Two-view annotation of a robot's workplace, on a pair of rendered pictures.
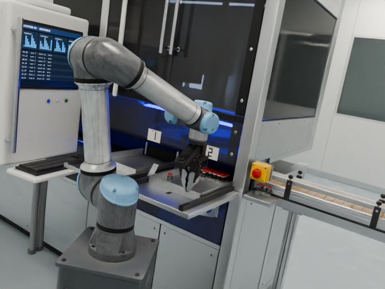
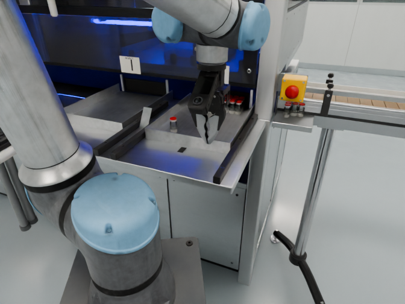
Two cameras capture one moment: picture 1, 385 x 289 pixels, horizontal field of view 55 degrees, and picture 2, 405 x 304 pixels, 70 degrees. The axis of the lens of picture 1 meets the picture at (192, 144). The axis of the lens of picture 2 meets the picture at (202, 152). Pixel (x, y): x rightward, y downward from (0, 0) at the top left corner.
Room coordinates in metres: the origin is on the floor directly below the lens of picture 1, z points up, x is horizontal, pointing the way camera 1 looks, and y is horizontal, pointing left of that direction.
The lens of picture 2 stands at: (0.72, 0.13, 1.27)
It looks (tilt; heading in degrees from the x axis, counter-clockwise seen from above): 30 degrees down; 349
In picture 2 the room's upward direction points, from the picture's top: straight up
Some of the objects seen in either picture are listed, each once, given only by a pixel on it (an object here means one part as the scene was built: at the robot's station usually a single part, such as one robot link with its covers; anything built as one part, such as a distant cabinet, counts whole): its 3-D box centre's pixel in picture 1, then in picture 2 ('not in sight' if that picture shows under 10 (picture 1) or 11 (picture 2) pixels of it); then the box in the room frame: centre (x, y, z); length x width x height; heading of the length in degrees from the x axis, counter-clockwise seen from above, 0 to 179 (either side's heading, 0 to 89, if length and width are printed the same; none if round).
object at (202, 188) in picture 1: (195, 180); (206, 117); (1.58, -0.04, 0.90); 0.34 x 0.26 x 0.04; 149
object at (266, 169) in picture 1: (261, 171); (293, 87); (1.55, -0.31, 0.99); 0.08 x 0.07 x 0.07; 148
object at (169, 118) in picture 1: (183, 114); (187, 21); (1.33, 0.05, 1.21); 0.11 x 0.11 x 0.08; 40
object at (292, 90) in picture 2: (256, 173); (291, 91); (1.51, -0.29, 0.99); 0.04 x 0.04 x 0.04; 58
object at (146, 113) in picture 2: (145, 172); (137, 124); (1.54, 0.18, 0.91); 0.14 x 0.03 x 0.06; 149
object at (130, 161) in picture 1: (139, 160); (120, 104); (1.76, 0.25, 0.90); 0.34 x 0.26 x 0.04; 148
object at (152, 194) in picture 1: (156, 178); (151, 125); (1.61, 0.14, 0.87); 0.70 x 0.48 x 0.02; 58
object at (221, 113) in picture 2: (194, 171); (216, 113); (1.38, -0.02, 0.99); 0.05 x 0.02 x 0.09; 58
